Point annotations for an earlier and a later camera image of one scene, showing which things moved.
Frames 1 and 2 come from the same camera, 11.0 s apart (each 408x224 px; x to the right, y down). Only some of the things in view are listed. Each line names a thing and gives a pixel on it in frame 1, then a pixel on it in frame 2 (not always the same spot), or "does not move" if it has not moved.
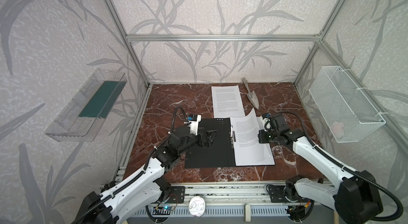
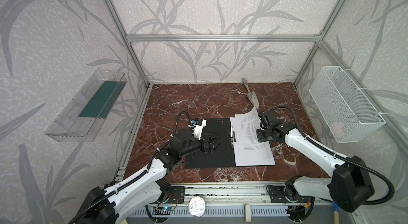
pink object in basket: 337,128 does not move
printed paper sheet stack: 227,102 to 247,151
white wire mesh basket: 347,115 does not move
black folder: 220,153 does not move
